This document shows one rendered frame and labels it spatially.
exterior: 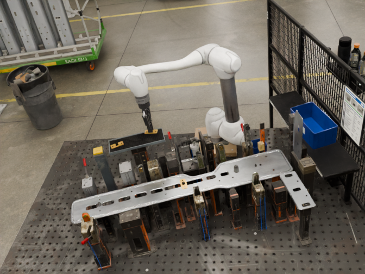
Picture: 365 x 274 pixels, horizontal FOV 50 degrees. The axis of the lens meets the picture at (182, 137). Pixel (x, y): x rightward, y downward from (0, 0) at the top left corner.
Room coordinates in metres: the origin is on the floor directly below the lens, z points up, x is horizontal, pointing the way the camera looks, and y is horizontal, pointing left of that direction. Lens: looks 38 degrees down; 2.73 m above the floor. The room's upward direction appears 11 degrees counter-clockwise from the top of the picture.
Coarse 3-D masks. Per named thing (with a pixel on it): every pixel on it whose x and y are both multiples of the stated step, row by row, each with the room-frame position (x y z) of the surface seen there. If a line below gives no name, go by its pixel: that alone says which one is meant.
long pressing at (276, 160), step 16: (240, 160) 1.84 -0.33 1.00; (256, 160) 1.81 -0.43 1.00; (272, 160) 1.78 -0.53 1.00; (176, 176) 1.81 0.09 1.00; (192, 176) 1.78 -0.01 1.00; (208, 176) 1.76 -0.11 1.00; (224, 176) 1.73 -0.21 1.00; (240, 176) 1.70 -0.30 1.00; (272, 176) 1.65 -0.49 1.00; (112, 192) 1.78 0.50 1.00; (128, 192) 1.75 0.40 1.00; (160, 192) 1.70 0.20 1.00; (176, 192) 1.67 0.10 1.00; (192, 192) 1.65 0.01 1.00; (80, 208) 1.70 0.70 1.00; (96, 208) 1.68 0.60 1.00; (112, 208) 1.65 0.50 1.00; (128, 208) 1.63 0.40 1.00
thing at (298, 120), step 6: (294, 114) 1.83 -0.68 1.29; (294, 120) 1.82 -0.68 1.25; (300, 120) 1.74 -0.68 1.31; (294, 126) 1.82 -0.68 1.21; (300, 126) 1.74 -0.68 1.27; (294, 132) 1.82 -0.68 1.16; (300, 132) 1.74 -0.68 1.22; (294, 138) 1.82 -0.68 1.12; (300, 138) 1.73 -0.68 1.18; (294, 144) 1.81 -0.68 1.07; (300, 144) 1.73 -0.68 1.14; (294, 150) 1.81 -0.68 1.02; (300, 150) 1.73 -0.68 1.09; (300, 156) 1.71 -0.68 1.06
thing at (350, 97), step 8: (344, 88) 1.81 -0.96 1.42; (344, 96) 1.80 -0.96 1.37; (352, 96) 1.72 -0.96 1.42; (352, 104) 1.71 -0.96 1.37; (360, 104) 1.64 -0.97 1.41; (352, 112) 1.70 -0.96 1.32; (360, 112) 1.63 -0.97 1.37; (344, 120) 1.77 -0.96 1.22; (352, 120) 1.69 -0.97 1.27; (360, 120) 1.62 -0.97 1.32; (344, 128) 1.76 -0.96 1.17; (352, 128) 1.68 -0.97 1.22; (360, 128) 1.61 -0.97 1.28; (352, 136) 1.67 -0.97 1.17; (360, 136) 1.60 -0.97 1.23; (360, 144) 1.59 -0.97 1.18
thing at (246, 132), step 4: (244, 124) 1.93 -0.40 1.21; (248, 124) 1.92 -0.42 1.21; (244, 128) 1.91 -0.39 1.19; (248, 128) 1.89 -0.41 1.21; (244, 132) 1.91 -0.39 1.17; (248, 132) 1.92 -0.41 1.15; (244, 136) 1.91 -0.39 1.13; (248, 136) 1.91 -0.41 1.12; (244, 140) 1.92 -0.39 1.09; (248, 140) 1.91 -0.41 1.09
